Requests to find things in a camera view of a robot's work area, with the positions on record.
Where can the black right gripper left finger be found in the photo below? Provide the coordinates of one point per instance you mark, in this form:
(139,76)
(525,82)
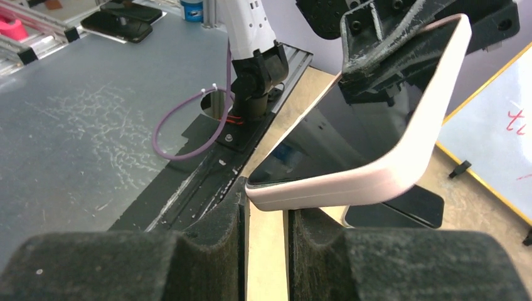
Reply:
(205,261)

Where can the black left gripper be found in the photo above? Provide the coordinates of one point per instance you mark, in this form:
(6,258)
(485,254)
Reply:
(430,61)

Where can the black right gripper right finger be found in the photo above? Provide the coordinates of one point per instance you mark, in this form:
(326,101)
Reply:
(327,261)

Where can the phone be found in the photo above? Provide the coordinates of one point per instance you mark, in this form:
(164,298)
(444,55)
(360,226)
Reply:
(416,208)
(367,142)

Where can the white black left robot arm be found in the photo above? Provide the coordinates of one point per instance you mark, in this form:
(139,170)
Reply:
(253,54)

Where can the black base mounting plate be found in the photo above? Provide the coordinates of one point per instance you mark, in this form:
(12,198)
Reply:
(184,191)

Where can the yellow framed whiteboard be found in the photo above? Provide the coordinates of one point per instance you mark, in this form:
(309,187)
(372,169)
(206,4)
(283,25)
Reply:
(491,131)

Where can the blue white bottle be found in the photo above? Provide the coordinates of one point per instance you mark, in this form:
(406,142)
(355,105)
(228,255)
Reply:
(192,10)

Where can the black phones on back table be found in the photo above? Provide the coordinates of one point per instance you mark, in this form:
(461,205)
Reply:
(125,20)

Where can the pink tape roll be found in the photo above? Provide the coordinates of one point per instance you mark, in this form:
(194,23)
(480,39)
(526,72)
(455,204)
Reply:
(13,28)

